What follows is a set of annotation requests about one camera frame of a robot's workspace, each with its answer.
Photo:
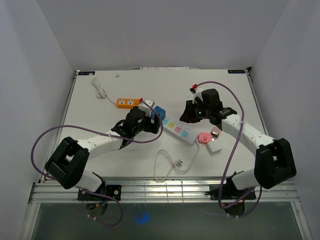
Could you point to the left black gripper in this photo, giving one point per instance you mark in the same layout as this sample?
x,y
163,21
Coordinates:
x,y
151,127

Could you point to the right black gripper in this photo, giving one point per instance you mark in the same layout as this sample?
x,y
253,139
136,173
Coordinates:
x,y
187,116

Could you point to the blue cube socket adapter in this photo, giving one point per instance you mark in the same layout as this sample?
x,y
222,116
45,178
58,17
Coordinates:
x,y
161,112

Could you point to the white multicolour power strip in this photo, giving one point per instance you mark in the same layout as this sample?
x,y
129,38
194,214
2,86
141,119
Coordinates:
x,y
184,134

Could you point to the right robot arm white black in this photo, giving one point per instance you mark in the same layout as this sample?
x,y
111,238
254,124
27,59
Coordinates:
x,y
274,161

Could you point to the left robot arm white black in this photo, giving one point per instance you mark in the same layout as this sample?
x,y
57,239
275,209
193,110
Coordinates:
x,y
67,163

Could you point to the pink plug adapter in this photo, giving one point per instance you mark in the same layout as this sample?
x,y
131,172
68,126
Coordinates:
x,y
204,137

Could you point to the rose gold plug adapter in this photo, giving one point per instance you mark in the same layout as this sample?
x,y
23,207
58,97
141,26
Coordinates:
x,y
215,132

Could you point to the white plug adapter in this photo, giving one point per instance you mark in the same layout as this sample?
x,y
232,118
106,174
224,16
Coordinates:
x,y
214,147

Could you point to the orange power strip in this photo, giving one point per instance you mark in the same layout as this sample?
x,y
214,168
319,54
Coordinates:
x,y
120,103

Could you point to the right corner label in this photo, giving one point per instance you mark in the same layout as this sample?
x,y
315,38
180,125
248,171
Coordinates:
x,y
236,71

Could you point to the corner label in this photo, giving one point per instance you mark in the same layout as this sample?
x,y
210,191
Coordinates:
x,y
86,73
236,71

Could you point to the left corner label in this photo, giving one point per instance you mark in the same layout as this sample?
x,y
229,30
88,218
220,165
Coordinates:
x,y
86,73

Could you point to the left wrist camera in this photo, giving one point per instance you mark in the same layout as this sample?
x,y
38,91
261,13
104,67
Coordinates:
x,y
146,105

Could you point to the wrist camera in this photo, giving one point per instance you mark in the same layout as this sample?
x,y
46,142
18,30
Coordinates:
x,y
146,105
196,90

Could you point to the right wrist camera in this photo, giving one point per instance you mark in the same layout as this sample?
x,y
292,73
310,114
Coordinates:
x,y
196,90

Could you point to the aluminium frame rail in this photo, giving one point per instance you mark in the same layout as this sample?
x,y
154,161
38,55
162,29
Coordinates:
x,y
149,191

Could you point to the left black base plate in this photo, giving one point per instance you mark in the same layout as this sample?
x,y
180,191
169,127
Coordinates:
x,y
113,191

